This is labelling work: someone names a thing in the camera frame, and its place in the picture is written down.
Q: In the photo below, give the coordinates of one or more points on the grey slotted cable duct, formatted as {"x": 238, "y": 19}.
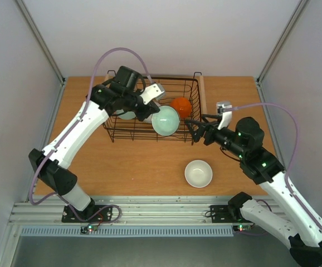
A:
{"x": 128, "y": 231}

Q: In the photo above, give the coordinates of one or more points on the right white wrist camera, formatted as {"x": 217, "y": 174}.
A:
{"x": 225, "y": 114}

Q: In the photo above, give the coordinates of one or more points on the orange bowl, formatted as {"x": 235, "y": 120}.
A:
{"x": 183, "y": 106}

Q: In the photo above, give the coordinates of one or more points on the left circuit board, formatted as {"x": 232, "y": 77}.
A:
{"x": 90, "y": 229}

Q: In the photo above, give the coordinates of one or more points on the circuit board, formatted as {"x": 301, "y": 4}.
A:
{"x": 242, "y": 227}
{"x": 90, "y": 229}

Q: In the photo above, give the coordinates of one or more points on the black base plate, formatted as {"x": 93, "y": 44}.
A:
{"x": 221, "y": 214}
{"x": 96, "y": 214}

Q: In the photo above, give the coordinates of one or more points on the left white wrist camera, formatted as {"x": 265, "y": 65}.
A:
{"x": 155, "y": 91}

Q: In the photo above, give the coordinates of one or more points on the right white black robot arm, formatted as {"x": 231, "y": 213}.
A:
{"x": 301, "y": 231}

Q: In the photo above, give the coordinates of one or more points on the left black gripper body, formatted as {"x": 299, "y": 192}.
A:
{"x": 141, "y": 115}

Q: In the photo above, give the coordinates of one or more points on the white bowl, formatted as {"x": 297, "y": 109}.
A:
{"x": 198, "y": 174}
{"x": 149, "y": 118}

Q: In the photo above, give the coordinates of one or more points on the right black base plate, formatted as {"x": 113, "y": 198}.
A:
{"x": 221, "y": 214}

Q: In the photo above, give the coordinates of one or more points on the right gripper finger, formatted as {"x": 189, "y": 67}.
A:
{"x": 196, "y": 129}
{"x": 211, "y": 119}

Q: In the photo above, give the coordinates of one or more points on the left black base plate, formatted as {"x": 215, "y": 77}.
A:
{"x": 96, "y": 214}

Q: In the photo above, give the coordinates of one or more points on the right circuit board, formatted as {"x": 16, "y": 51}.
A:
{"x": 242, "y": 227}

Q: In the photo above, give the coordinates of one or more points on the pale green bowl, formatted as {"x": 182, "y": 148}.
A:
{"x": 125, "y": 115}
{"x": 166, "y": 121}

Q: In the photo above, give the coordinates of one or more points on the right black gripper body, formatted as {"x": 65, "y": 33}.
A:
{"x": 205, "y": 133}

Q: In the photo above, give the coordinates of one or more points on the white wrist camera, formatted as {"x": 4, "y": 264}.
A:
{"x": 225, "y": 114}
{"x": 155, "y": 91}

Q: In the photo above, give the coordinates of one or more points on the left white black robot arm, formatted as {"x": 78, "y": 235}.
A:
{"x": 52, "y": 162}

